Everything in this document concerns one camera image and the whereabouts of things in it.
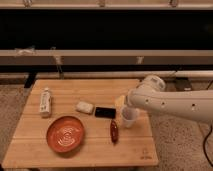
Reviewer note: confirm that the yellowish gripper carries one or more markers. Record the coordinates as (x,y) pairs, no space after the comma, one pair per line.
(120,101)

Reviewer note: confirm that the white ceramic cup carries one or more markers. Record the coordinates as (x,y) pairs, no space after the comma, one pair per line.
(129,116)

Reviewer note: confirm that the orange ceramic plate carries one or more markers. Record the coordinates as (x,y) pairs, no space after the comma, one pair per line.
(65,134)

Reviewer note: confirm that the grey metal rail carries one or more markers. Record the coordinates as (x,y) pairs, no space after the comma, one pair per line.
(105,57)

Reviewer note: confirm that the white wrapped packet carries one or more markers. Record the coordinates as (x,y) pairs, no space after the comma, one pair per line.
(85,107)

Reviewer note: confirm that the white plastic bottle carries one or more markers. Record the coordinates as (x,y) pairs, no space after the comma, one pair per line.
(45,103)

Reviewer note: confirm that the wooden table board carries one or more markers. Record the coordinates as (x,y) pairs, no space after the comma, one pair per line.
(29,149)

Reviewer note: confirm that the dark red pepper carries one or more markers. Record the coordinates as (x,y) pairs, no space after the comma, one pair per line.
(114,131)

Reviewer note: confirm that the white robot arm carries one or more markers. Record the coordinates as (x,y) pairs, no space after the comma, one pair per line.
(150,95)

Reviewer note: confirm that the black smartphone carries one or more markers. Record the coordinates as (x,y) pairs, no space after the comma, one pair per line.
(105,112)

